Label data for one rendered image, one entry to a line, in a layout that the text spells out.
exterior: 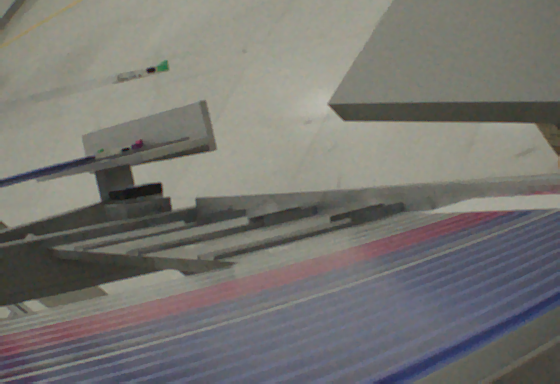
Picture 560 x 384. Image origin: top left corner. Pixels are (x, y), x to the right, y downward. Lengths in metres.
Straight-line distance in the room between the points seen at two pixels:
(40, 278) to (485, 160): 1.23
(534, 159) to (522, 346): 1.57
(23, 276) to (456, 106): 0.53
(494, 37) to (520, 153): 0.82
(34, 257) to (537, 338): 0.68
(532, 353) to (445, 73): 0.84
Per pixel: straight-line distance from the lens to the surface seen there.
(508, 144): 1.89
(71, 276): 0.90
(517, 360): 0.24
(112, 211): 0.95
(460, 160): 1.95
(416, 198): 0.72
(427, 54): 1.12
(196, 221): 0.86
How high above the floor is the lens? 1.15
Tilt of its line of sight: 28 degrees down
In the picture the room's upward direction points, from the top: 47 degrees counter-clockwise
